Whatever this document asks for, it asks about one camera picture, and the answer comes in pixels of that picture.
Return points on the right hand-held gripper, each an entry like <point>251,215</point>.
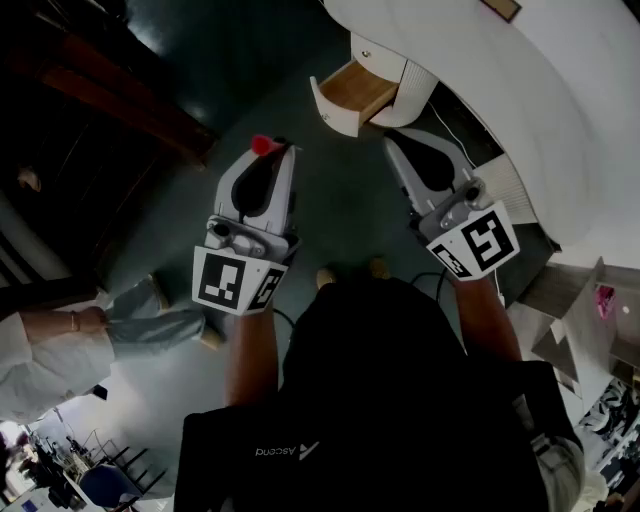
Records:
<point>480,240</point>

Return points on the person's left shoe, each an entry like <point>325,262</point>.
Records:
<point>326,276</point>

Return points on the large white wood-lined drawer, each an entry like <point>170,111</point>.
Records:
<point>355,89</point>

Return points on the person's shoe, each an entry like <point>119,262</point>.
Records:
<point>326,276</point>
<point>212,337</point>
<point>380,267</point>

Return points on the person's right shoe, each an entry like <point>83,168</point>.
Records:
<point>380,267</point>

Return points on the pink item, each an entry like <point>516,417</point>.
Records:
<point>605,300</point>

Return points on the wooden picture frame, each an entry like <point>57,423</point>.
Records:
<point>502,7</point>

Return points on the grey cabinet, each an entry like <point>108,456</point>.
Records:
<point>565,295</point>

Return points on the dark wooden furniture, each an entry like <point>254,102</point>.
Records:
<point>125,100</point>

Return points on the small red object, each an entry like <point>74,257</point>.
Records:
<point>262,144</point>

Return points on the blue chair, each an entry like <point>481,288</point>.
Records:
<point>105,485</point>

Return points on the white curved drawer front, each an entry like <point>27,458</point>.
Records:
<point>380,57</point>

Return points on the person's left forearm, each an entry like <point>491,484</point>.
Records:
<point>252,355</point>

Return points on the person's right forearm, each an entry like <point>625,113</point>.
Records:
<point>487,320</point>

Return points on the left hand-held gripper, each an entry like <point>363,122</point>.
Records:
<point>235,280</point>

